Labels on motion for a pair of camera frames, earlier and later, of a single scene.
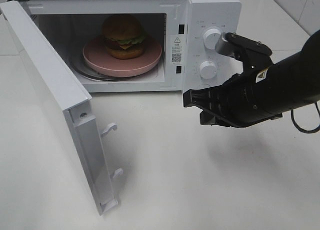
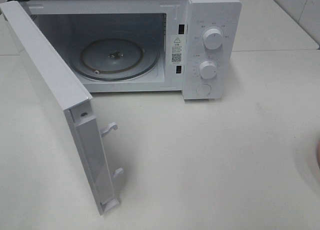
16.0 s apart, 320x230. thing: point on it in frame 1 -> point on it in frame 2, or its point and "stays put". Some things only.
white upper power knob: [210, 37] stays put
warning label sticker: [177, 49] stays put
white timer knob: [207, 69] stays put
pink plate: [95, 55] -> [317, 153]
